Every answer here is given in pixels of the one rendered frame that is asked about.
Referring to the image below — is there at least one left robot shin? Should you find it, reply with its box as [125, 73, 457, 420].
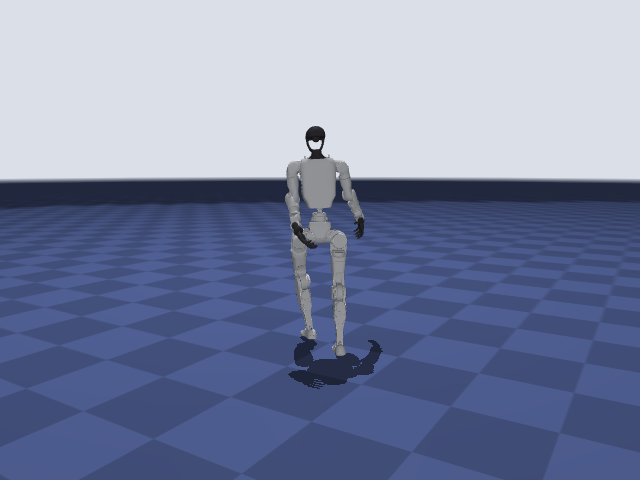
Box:
[295, 276, 313, 331]

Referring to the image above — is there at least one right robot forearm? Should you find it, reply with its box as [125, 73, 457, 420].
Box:
[348, 189, 365, 222]

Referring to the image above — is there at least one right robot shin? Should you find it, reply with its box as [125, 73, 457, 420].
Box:
[333, 286, 346, 346]

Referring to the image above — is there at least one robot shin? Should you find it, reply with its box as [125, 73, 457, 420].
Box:
[333, 286, 346, 346]
[295, 276, 313, 331]

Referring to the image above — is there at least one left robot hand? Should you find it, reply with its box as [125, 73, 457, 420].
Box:
[291, 222, 318, 249]

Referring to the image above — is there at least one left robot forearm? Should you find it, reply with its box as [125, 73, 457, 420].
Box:
[285, 193, 302, 230]

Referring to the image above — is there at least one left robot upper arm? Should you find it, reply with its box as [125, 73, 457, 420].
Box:
[286, 161, 301, 203]

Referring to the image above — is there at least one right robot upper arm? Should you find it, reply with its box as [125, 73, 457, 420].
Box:
[334, 160, 353, 201]

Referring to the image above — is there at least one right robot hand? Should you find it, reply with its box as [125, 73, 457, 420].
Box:
[354, 217, 364, 239]

